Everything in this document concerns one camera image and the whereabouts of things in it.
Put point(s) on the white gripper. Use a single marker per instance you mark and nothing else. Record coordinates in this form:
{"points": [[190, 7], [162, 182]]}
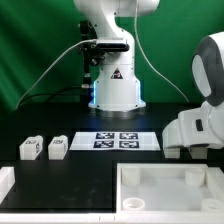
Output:
{"points": [[200, 127]]}

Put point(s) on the white square table top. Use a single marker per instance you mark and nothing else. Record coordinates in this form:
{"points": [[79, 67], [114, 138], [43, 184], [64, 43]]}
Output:
{"points": [[169, 194]]}

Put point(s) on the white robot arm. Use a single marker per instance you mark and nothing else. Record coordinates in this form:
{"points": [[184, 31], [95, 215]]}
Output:
{"points": [[117, 90]]}

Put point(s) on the white sheet with tags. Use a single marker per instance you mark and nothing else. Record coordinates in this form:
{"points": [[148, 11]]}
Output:
{"points": [[131, 141]]}

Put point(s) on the white left obstacle block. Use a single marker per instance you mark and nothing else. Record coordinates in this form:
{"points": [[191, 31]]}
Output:
{"points": [[7, 180]]}

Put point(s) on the black camera on stand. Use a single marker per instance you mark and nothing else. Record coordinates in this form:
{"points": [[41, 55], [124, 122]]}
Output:
{"points": [[93, 54]]}

